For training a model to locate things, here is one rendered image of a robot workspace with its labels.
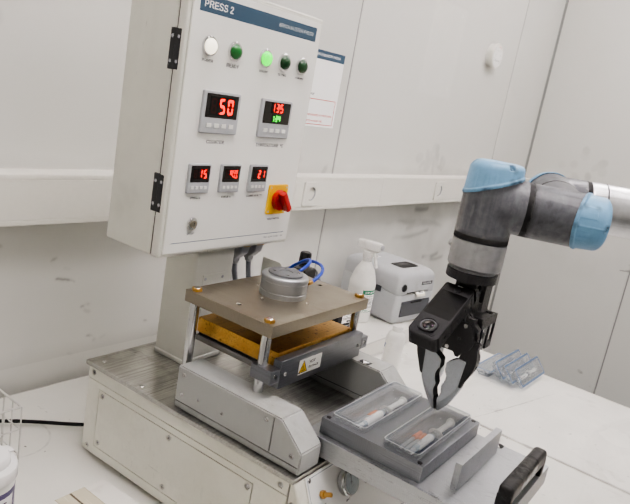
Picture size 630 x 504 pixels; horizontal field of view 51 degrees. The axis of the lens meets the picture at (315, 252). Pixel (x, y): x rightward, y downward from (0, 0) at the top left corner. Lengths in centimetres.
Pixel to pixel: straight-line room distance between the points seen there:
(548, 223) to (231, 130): 51
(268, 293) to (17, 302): 57
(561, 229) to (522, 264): 262
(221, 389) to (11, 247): 57
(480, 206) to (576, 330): 262
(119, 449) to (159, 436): 11
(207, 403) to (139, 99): 48
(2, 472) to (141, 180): 46
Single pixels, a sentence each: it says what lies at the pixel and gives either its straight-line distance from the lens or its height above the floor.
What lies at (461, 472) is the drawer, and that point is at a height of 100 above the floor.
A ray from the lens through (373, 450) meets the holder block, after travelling 96.
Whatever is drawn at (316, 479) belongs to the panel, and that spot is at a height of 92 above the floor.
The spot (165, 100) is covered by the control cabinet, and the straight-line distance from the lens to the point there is 105.
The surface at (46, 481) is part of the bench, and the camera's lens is 124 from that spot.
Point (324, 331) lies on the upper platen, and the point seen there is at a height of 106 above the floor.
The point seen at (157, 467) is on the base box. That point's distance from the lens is 116.
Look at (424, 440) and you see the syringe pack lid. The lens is 98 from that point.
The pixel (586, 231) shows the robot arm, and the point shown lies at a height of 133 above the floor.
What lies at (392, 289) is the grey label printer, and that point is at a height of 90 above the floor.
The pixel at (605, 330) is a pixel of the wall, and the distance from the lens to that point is 347.
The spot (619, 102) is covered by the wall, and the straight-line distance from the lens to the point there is 342.
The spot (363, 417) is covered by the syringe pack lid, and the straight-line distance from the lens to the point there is 99.
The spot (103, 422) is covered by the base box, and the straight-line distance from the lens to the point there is 124.
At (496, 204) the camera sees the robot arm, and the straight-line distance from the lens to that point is 91.
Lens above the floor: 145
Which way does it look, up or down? 13 degrees down
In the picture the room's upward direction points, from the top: 10 degrees clockwise
